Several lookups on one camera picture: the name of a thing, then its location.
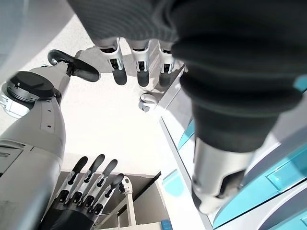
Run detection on grey cart caster wheel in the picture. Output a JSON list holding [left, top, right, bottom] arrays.
[[138, 92, 158, 113]]

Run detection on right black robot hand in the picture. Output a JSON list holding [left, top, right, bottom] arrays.
[[45, 153, 134, 230]]

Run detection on white medical cart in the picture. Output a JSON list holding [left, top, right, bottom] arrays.
[[153, 64, 307, 230]]

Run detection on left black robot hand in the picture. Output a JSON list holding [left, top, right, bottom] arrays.
[[67, 0, 307, 215]]

